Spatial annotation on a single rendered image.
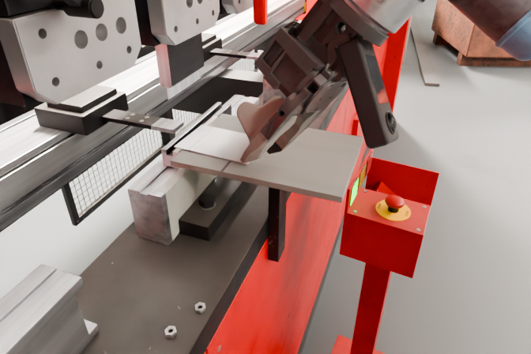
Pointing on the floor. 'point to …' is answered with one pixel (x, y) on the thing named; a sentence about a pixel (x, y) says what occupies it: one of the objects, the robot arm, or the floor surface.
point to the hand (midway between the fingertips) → (265, 155)
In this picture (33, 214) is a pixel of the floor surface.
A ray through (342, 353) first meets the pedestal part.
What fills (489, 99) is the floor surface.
